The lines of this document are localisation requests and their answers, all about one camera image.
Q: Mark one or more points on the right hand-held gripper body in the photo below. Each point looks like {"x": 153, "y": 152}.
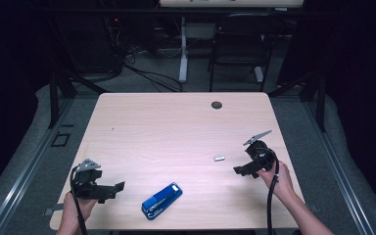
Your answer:
{"x": 261, "y": 156}

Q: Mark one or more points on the person's right hand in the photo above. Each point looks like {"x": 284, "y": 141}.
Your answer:
{"x": 284, "y": 182}

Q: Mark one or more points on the silver staple strip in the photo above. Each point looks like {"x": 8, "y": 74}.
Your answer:
{"x": 219, "y": 158}

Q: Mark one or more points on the white desk leg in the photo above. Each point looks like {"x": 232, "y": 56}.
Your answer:
{"x": 183, "y": 55}

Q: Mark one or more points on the aluminium floor rail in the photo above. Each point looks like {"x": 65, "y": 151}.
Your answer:
{"x": 339, "y": 169}
{"x": 29, "y": 166}

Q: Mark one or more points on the person's left hand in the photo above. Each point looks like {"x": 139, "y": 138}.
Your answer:
{"x": 71, "y": 210}

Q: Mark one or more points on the light wooden desk top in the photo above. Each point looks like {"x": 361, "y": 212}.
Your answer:
{"x": 231, "y": 3}

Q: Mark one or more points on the blue stapler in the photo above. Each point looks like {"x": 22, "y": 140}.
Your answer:
{"x": 161, "y": 200}

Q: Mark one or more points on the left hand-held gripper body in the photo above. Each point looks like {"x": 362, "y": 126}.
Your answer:
{"x": 86, "y": 182}

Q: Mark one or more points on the dark round table grommet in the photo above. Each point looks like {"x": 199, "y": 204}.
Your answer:
{"x": 216, "y": 105}

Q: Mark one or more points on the white desk foot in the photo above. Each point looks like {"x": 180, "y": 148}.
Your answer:
{"x": 258, "y": 74}

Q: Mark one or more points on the black chair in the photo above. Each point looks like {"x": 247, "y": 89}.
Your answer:
{"x": 241, "y": 45}

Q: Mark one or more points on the black metal stand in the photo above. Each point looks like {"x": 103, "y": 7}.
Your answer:
{"x": 320, "y": 104}
{"x": 54, "y": 98}

